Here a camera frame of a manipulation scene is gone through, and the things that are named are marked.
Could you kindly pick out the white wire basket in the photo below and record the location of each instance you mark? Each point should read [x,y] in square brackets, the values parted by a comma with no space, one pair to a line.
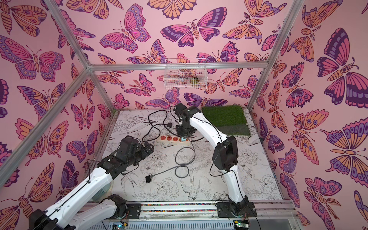
[186,73]

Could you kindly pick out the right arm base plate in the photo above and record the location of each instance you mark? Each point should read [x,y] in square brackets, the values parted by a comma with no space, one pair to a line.
[232,210]

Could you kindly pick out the small black mp3 player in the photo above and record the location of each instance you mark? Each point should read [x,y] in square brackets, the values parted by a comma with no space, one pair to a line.
[148,179]

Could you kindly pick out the green artificial grass mat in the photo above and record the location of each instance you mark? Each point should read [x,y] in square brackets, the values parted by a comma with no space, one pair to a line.
[229,120]

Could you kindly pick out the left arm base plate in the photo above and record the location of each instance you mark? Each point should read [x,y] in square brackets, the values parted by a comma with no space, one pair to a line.
[132,211]

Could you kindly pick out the white red power strip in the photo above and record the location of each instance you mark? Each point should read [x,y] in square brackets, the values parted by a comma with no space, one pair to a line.
[172,140]

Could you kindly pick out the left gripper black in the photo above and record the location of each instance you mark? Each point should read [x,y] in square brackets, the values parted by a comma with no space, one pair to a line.
[145,153]

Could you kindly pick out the aluminium front rail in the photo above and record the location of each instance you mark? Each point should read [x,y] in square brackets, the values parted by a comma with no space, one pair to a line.
[202,215]

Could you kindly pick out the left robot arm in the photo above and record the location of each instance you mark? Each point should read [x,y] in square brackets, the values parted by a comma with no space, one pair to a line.
[66,215]

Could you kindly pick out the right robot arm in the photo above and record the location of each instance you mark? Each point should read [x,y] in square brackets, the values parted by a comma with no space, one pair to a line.
[225,156]

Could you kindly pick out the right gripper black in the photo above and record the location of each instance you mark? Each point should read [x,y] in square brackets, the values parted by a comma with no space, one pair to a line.
[180,130]

